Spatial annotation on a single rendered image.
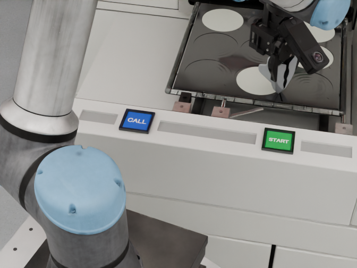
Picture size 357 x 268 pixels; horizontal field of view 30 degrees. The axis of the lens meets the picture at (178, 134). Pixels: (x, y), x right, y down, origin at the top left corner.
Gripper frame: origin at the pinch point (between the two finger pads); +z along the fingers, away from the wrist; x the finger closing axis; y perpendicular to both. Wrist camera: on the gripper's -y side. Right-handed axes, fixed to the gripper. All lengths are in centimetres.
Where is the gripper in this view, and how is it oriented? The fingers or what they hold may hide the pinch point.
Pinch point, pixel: (282, 89)
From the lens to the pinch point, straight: 140.1
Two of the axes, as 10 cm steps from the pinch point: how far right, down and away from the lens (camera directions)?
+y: -6.7, -5.1, 5.5
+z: -0.1, 7.4, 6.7
